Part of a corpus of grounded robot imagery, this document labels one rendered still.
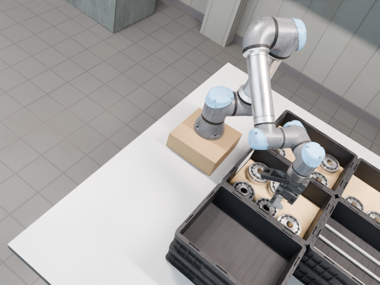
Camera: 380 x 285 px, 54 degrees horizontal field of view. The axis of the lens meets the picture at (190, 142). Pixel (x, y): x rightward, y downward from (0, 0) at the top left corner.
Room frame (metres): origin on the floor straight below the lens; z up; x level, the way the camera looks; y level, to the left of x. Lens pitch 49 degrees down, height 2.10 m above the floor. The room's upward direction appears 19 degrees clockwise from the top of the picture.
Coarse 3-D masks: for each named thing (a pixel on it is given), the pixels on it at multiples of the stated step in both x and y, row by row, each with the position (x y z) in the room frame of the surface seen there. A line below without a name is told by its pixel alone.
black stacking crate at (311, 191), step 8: (256, 152) 1.15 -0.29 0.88; (264, 152) 1.14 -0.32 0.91; (248, 160) 1.14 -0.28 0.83; (256, 160) 1.14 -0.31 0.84; (264, 160) 1.13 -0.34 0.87; (272, 160) 1.12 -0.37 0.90; (272, 168) 1.11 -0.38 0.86; (280, 168) 1.10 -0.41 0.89; (232, 176) 0.99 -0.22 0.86; (312, 184) 1.05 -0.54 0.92; (304, 192) 1.05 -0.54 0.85; (312, 192) 1.04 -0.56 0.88; (320, 192) 1.03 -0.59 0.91; (312, 200) 1.03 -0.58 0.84; (320, 200) 1.02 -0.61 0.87; (328, 200) 1.01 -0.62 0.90; (320, 208) 1.01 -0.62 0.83; (320, 216) 0.90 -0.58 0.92; (312, 224) 0.89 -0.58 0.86
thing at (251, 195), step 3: (234, 183) 0.96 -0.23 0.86; (237, 183) 0.97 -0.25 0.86; (240, 183) 0.97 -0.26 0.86; (243, 183) 0.98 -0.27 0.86; (246, 183) 0.98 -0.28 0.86; (234, 186) 0.95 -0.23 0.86; (237, 186) 0.95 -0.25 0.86; (246, 186) 0.97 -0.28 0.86; (249, 186) 0.97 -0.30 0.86; (252, 186) 0.98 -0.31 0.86; (237, 189) 0.93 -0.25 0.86; (249, 189) 0.96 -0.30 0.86; (252, 189) 0.96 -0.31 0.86; (249, 192) 0.94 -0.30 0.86; (252, 192) 0.95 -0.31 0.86; (255, 192) 0.95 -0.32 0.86; (249, 195) 0.93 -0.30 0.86; (252, 195) 0.94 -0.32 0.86; (249, 198) 0.91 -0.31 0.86; (252, 198) 0.92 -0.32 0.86
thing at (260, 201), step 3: (258, 198) 0.93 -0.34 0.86; (261, 198) 0.93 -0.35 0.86; (264, 198) 0.94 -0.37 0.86; (267, 198) 0.94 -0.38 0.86; (258, 201) 0.92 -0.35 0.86; (261, 201) 0.92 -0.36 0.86; (264, 201) 0.92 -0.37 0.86; (267, 201) 0.93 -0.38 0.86; (258, 204) 0.90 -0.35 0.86; (273, 207) 0.91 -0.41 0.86; (273, 210) 0.90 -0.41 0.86; (276, 210) 0.90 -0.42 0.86; (270, 213) 0.88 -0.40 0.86; (273, 213) 0.88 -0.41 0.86; (276, 213) 0.89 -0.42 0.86; (273, 216) 0.87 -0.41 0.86; (276, 216) 0.87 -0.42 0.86
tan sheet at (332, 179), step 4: (288, 148) 1.29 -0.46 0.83; (288, 152) 1.27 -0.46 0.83; (288, 156) 1.24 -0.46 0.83; (292, 156) 1.25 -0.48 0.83; (292, 160) 1.23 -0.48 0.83; (316, 168) 1.23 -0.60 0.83; (340, 168) 1.29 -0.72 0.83; (336, 172) 1.25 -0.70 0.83; (340, 172) 1.26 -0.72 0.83; (328, 176) 1.21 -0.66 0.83; (332, 176) 1.21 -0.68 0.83; (336, 176) 1.22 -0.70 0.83; (328, 180) 1.18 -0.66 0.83; (332, 180) 1.19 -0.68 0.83; (332, 184) 1.17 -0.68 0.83
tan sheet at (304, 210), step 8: (240, 176) 1.03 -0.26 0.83; (232, 184) 0.98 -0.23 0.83; (256, 192) 0.98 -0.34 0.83; (264, 192) 0.99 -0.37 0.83; (296, 200) 1.01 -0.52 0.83; (304, 200) 1.02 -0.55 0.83; (288, 208) 0.96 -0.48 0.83; (296, 208) 0.97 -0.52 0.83; (304, 208) 0.98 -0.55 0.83; (312, 208) 1.00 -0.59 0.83; (296, 216) 0.93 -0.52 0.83; (304, 216) 0.94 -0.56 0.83; (312, 216) 0.96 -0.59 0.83; (304, 224) 0.90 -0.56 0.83; (304, 232) 0.87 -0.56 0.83
